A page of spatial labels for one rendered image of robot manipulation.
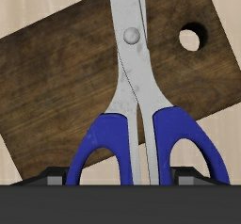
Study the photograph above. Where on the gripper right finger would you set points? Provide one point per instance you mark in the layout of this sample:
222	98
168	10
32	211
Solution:
188	176

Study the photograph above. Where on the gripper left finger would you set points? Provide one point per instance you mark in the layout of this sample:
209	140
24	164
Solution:
51	176

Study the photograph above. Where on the brown wooden cutting board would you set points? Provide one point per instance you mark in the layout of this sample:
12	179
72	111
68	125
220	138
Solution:
62	77

